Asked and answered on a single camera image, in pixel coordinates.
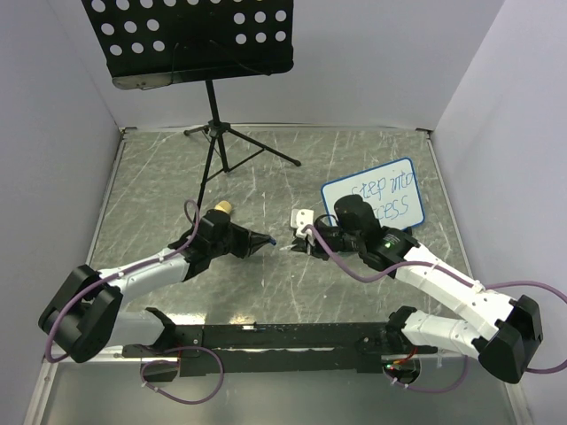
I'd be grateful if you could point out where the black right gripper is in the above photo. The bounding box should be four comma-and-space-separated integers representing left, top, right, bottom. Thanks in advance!
291, 223, 362, 261

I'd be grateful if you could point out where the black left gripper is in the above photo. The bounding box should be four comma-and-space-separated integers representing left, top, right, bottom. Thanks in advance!
209, 221, 270, 259

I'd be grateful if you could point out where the blue framed whiteboard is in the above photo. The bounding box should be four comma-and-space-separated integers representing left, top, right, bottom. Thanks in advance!
321, 157, 425, 229

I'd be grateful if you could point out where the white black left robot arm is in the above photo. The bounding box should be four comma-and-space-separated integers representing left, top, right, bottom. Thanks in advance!
38, 209, 276, 363

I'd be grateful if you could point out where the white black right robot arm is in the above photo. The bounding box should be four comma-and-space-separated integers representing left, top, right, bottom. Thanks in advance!
291, 195, 543, 383

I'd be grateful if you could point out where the wooden microphone toy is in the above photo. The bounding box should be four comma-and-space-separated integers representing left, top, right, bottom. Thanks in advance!
214, 200, 233, 214

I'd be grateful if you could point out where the black music stand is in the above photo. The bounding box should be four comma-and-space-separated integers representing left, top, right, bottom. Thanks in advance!
81, 0, 302, 209

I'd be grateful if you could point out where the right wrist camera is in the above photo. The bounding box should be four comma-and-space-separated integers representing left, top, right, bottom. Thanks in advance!
290, 209, 315, 246

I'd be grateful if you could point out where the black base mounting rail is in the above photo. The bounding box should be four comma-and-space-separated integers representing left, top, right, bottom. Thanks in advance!
122, 321, 437, 377

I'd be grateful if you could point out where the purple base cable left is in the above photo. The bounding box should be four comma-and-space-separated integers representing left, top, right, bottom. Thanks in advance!
140, 346, 225, 405

